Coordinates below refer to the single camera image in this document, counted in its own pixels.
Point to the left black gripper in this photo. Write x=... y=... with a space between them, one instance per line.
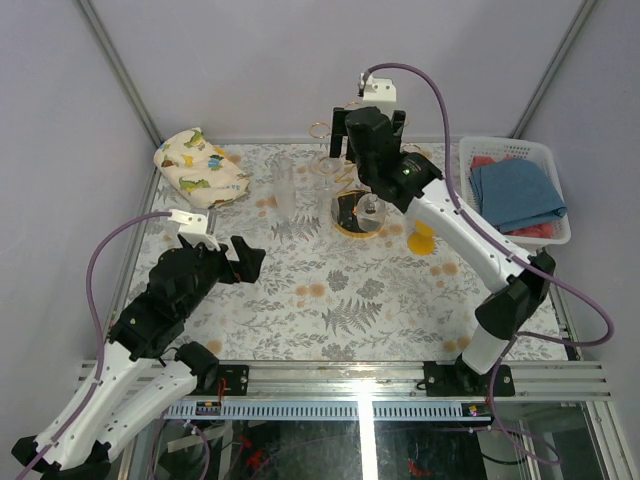
x=252 y=259

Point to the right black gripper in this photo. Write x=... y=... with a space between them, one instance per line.
x=339 y=130

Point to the short clear wine glass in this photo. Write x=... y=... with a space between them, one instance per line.
x=370 y=213

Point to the gold wine glass rack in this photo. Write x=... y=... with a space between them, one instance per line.
x=350 y=200

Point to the yellow plastic goblet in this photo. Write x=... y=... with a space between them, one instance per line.
x=422 y=240

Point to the slim clear champagne flute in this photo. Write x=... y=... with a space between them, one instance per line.
x=326 y=169

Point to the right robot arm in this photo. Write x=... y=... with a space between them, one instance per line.
x=517 y=281

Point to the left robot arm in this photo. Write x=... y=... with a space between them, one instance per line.
x=101 y=419

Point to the tall clear flute glass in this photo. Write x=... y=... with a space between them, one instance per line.
x=284 y=187

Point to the dinosaur print cloth bag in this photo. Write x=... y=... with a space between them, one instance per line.
x=201 y=172

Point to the floral table mat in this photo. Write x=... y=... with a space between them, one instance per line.
x=325 y=295

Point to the white plastic basket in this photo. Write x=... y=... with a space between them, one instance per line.
x=513 y=185

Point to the blue folded cloth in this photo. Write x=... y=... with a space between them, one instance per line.
x=515 y=192

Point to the red cloth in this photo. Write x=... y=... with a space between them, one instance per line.
x=535 y=231

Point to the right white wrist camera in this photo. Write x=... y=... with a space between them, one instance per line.
x=376 y=91

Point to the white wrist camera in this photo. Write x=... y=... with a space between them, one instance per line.
x=376 y=91
x=196 y=228

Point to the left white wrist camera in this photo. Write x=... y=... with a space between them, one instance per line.
x=196 y=228

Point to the aluminium front rail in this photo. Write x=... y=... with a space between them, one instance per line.
x=395 y=390

